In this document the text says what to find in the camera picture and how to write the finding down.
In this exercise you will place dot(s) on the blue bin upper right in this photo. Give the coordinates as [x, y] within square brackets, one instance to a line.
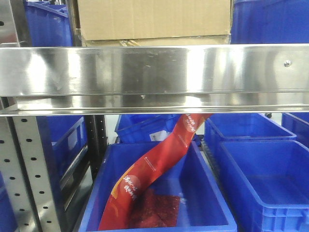
[270, 21]

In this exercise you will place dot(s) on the cardboard box on shelf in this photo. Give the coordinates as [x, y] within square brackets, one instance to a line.
[155, 22]

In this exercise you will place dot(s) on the blue plastic bin right rear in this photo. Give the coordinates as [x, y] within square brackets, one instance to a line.
[242, 127]

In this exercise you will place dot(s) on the blue plastic bin left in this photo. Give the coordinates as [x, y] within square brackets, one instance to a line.
[66, 145]

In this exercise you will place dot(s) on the blue plastic bin rear centre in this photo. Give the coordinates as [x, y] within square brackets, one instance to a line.
[135, 128]

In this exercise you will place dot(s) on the stainless steel shelf beam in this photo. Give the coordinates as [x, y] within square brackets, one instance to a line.
[170, 79]

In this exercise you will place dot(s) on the perforated steel shelf upright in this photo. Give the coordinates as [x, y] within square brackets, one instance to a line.
[26, 157]

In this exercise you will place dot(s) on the red printed banner strip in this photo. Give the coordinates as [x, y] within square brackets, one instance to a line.
[148, 168]

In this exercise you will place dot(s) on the blue bin upper left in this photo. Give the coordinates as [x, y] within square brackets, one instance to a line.
[48, 24]

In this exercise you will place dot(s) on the black perforated rack post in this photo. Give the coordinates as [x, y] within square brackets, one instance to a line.
[97, 141]

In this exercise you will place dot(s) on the blue bin far right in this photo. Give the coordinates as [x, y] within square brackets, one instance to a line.
[298, 123]

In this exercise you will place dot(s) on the blue bin lower left corner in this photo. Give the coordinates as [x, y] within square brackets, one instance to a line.
[7, 218]

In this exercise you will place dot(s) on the blue plastic bin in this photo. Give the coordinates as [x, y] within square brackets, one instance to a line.
[66, 145]
[267, 184]
[135, 128]
[202, 206]
[242, 127]

